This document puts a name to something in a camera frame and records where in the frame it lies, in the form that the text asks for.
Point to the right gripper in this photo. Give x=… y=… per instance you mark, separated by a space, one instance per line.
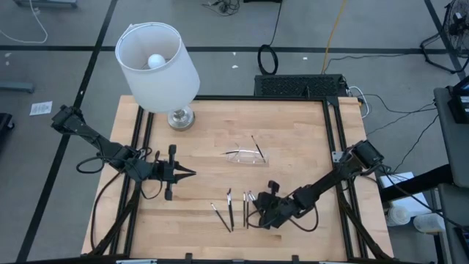
x=275 y=209

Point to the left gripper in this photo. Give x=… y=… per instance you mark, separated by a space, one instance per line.
x=161 y=171

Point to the thin pointed black makeup brush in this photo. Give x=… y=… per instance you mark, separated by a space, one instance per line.
x=247 y=216

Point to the black eyebrow comb brush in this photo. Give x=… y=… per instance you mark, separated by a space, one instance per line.
x=232 y=220

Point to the clear acrylic three-compartment organizer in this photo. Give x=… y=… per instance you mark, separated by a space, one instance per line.
x=243 y=158

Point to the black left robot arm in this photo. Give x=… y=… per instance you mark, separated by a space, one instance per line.
x=91 y=137

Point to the white shade silver table lamp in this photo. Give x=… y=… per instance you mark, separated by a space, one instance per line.
x=157 y=84

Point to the black perforated computer case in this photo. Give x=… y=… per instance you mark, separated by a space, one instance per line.
x=293 y=86

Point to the white paper roll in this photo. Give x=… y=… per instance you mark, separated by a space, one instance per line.
x=397 y=216
x=428 y=223

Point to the white cardboard box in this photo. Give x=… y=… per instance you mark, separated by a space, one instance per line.
x=397 y=179

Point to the white paper sheet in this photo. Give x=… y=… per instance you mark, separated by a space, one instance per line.
x=41 y=108

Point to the black beam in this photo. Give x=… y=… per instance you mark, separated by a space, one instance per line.
x=417 y=183

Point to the grey metal bar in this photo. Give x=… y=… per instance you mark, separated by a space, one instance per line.
x=16 y=87

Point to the grey side desk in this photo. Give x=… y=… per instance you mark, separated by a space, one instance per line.
x=458 y=154

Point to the grey cart base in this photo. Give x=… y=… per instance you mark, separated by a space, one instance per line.
x=44 y=3

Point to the black electronic device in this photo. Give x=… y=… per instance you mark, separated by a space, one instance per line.
x=459 y=106

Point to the black floor fan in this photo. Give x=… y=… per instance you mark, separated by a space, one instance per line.
x=458 y=18

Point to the black aluminium table frame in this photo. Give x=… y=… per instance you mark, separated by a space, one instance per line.
x=220 y=98

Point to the silver mounting bracket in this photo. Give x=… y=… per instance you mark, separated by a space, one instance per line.
x=336 y=157

